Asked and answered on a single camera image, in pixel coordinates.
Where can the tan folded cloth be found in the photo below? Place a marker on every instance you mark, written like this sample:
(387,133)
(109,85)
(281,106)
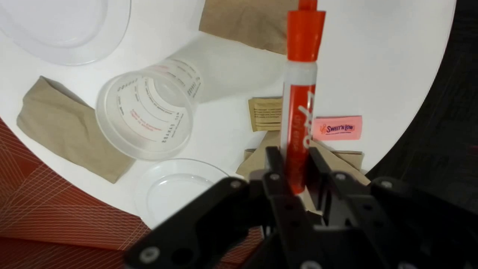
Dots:
(64,128)

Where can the white plate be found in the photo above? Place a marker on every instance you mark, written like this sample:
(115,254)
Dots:
(60,24)

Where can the orange Expo dry-erase marker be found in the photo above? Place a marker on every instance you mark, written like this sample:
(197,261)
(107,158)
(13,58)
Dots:
(299,98)

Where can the orange patterned sofa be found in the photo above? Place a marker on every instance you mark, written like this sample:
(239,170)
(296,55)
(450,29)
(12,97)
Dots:
(49,218)

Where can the small clear plastic plate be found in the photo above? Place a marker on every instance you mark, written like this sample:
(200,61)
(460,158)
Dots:
(173,194)

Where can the brown paper sugar packet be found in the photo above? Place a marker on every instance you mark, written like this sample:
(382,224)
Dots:
(263,113)

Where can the small folded brown napkin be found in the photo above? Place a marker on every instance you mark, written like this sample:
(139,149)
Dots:
(258,157)

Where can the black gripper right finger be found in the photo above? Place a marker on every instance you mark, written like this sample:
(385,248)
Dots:
(408,224)

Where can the pink sweetener packet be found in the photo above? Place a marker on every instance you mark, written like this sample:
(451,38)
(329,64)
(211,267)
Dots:
(338,127)

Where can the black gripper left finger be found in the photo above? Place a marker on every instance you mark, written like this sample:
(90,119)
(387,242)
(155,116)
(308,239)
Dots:
(224,224)

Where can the translucent plastic measuring cup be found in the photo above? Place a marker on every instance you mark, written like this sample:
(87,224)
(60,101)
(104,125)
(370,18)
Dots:
(143,119)

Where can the wide brown paper napkin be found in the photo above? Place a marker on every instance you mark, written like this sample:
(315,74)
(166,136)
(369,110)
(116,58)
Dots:
(239,22)

